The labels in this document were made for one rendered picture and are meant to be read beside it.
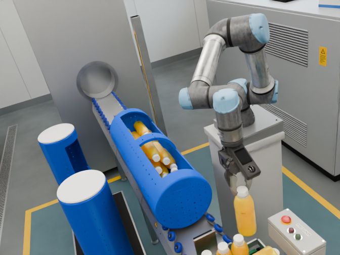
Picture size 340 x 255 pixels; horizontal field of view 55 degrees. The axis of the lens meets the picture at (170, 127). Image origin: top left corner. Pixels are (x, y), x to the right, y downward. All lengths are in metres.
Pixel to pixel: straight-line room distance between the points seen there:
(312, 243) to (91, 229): 1.16
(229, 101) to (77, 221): 1.24
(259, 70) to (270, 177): 0.68
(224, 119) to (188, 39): 5.85
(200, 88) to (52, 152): 1.67
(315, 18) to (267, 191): 1.41
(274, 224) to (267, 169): 0.56
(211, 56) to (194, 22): 5.55
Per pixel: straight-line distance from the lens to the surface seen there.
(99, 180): 1.90
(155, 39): 6.53
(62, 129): 2.64
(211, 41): 1.31
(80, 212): 1.86
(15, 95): 6.49
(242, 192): 1.11
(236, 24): 1.35
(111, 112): 2.92
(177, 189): 1.44
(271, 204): 2.05
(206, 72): 1.16
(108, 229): 1.98
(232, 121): 0.97
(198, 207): 1.55
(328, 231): 2.86
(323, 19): 2.71
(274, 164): 1.88
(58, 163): 2.60
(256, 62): 1.47
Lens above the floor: 2.10
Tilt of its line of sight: 29 degrees down
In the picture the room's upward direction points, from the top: 13 degrees counter-clockwise
